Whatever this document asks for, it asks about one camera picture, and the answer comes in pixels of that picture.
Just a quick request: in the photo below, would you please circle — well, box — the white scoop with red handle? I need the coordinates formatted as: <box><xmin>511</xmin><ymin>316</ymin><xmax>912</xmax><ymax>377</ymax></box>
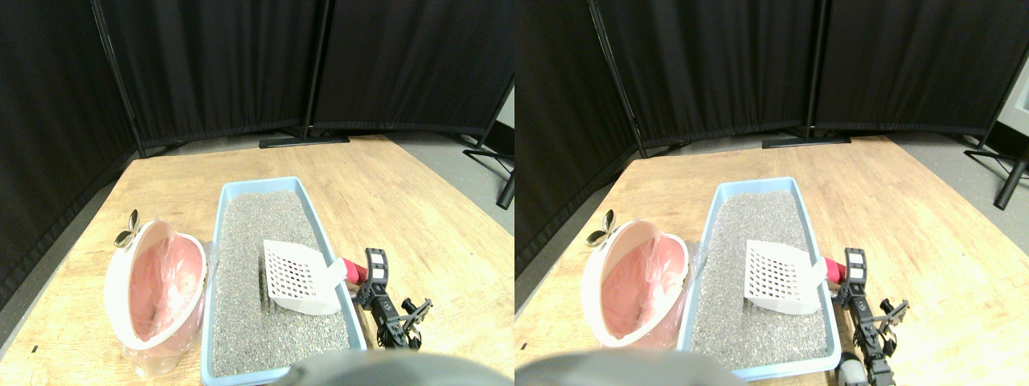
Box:
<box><xmin>744</xmin><ymin>239</ymin><xmax>847</xmax><ymax>316</ymax></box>
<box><xmin>263</xmin><ymin>239</ymin><xmax>369</xmax><ymax>316</ymax></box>

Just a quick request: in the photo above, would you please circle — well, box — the black bracket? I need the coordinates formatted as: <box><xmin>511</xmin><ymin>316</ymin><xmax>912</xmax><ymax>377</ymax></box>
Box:
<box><xmin>400</xmin><ymin>298</ymin><xmax>433</xmax><ymax>332</ymax></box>
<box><xmin>878</xmin><ymin>298</ymin><xmax>911</xmax><ymax>332</ymax></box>

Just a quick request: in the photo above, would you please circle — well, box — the white bin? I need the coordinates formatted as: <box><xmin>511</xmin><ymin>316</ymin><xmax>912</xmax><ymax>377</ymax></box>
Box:
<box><xmin>584</xmin><ymin>209</ymin><xmax>694</xmax><ymax>355</ymax></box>
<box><xmin>105</xmin><ymin>209</ymin><xmax>214</xmax><ymax>379</ymax></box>

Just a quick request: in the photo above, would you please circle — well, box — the blue litter tray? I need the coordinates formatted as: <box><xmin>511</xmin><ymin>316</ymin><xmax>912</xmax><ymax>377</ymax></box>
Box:
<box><xmin>678</xmin><ymin>177</ymin><xmax>842</xmax><ymax>381</ymax></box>
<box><xmin>199</xmin><ymin>177</ymin><xmax>368</xmax><ymax>385</ymax></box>

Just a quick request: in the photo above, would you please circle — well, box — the black curtain stand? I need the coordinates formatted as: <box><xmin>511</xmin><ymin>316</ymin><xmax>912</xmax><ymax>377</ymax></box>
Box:
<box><xmin>762</xmin><ymin>0</ymin><xmax>851</xmax><ymax>150</ymax></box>
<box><xmin>462</xmin><ymin>76</ymin><xmax>515</xmax><ymax>211</ymax></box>
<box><xmin>259</xmin><ymin>0</ymin><xmax>351</xmax><ymax>150</ymax></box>
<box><xmin>963</xmin><ymin>48</ymin><xmax>1029</xmax><ymax>211</ymax></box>
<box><xmin>91</xmin><ymin>0</ymin><xmax>147</xmax><ymax>158</ymax></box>
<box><xmin>587</xmin><ymin>0</ymin><xmax>649</xmax><ymax>158</ymax></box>

